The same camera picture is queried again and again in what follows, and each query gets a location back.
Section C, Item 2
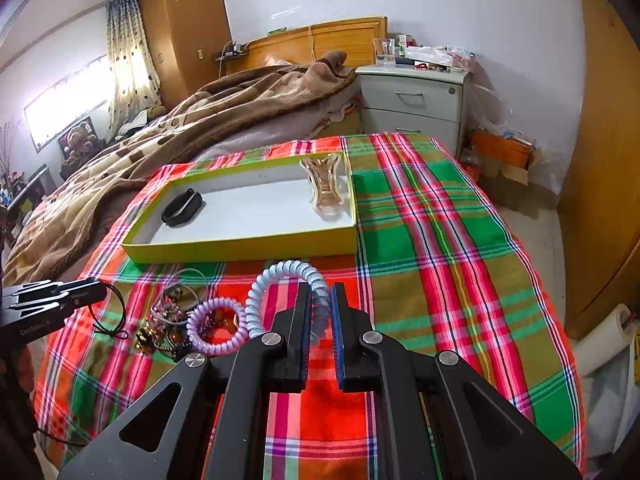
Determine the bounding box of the clear amber hair claw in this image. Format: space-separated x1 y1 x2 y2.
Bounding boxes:
299 154 347 221

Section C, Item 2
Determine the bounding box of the yellow-green shallow box tray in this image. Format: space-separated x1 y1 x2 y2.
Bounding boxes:
121 151 359 264

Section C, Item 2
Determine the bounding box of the black hair band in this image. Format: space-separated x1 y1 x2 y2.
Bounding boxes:
161 188 199 226

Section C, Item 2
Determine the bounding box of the purple spiral hair tie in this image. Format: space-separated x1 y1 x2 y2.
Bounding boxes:
186 297 249 357

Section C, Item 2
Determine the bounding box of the spotted curtain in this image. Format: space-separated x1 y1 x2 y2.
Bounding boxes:
105 0 161 141

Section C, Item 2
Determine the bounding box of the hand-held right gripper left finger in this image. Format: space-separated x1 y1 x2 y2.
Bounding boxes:
57 282 313 480

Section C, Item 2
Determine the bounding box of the brown teddy bear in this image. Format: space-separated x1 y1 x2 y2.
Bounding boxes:
57 117 98 161

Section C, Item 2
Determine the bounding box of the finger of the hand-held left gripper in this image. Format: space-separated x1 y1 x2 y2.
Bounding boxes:
7 278 98 298
9 284 109 314

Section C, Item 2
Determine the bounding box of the wooden wardrobe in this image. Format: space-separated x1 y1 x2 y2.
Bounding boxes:
139 0 232 96

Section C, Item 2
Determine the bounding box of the brown patterned blanket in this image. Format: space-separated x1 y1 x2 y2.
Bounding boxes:
2 50 358 286

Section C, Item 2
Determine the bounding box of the cluttered shelf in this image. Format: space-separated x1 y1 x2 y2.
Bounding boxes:
0 162 51 221

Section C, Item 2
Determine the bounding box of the orange box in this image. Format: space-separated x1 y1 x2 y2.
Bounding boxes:
472 130 531 168

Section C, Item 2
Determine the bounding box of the wooden door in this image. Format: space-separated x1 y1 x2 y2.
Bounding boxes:
557 0 640 341

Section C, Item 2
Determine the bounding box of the pink packet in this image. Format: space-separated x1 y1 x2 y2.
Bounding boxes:
445 49 476 72

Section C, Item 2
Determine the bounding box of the dark bead bracelet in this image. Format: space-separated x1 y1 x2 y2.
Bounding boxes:
200 310 241 342

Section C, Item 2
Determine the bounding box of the grey elastic hair tie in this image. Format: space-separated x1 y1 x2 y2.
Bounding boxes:
162 268 208 311

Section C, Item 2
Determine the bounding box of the cardboard box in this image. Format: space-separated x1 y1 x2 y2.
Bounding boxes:
500 160 531 186

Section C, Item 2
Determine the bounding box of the grey nightstand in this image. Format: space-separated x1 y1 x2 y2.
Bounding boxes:
355 64 472 147

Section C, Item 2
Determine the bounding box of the white paper roll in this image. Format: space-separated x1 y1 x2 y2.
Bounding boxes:
575 304 633 376

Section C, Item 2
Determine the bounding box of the clear plastic bag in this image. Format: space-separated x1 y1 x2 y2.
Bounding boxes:
470 85 511 136

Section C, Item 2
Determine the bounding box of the white tissue pack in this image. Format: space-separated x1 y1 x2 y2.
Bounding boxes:
404 45 451 66

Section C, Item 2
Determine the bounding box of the power strip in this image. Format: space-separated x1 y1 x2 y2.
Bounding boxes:
215 42 249 61

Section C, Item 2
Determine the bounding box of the bright window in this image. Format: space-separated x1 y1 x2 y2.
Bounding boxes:
24 55 111 153

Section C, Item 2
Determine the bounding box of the pink bed sheet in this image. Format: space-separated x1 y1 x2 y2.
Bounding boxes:
195 85 363 161

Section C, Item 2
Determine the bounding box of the plaid tablecloth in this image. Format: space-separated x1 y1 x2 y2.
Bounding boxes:
32 132 588 480

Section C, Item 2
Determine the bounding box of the wooden bed headboard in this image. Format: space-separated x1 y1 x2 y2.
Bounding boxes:
225 16 388 78

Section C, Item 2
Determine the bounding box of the black elastic hair tie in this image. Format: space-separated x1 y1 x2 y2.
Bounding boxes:
90 282 131 339

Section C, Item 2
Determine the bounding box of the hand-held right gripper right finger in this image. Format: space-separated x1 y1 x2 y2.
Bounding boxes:
331 282 583 480

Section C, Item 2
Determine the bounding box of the blue spiral hair tie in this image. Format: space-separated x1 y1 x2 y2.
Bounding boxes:
245 259 332 341

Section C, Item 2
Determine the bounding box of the clear drinking glass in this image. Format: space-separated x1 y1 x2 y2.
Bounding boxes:
372 37 397 67

